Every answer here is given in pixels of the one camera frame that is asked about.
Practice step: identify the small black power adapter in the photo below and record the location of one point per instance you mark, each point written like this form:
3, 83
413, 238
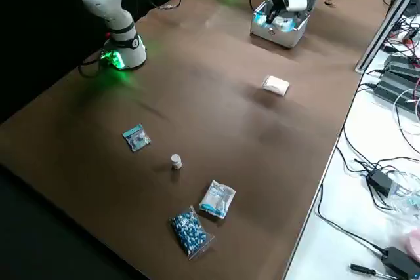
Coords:
380, 182

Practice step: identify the white blue mask packet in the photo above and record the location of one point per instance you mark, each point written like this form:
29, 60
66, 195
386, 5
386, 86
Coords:
217, 199

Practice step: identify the blue white capsule bag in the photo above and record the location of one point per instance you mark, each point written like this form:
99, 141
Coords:
190, 231

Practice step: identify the aluminium camera post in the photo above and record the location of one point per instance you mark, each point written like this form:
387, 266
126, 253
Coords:
387, 14

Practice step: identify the silver aluminium medicine case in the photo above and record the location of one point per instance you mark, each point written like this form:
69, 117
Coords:
285, 40

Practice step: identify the clear plastic bag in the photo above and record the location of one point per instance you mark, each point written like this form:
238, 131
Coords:
407, 191

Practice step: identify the small teal packet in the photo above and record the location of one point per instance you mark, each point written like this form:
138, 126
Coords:
136, 138

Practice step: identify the large black power adapter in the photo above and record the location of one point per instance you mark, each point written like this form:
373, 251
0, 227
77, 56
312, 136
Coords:
400, 260

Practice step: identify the small white pill bottle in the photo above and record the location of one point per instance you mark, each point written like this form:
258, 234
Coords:
176, 162

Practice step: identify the black power brick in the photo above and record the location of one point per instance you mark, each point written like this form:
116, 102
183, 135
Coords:
397, 91
403, 67

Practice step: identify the blue cotton swab packet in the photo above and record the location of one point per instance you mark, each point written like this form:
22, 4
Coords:
282, 24

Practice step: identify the white desk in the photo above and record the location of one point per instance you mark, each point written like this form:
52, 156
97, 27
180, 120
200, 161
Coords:
344, 227

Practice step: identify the white gauze packet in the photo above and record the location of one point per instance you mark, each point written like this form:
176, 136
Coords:
275, 85

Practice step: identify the pink plastic bag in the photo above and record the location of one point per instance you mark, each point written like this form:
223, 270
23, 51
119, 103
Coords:
410, 244

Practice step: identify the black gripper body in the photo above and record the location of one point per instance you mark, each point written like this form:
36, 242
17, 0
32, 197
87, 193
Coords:
279, 1

